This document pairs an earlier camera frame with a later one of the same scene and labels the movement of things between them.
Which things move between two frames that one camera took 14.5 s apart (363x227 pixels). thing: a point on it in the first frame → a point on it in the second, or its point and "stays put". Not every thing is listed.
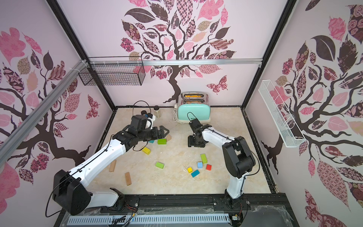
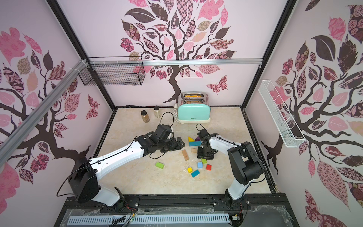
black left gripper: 155,135 → 173,147
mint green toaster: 194,105 stays put
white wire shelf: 285,126 stays put
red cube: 208,167 stays put
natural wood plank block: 128,179 → 185,155
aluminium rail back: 100,62 stays put
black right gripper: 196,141 → 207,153
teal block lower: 195,173 stays put
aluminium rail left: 9,140 stays put
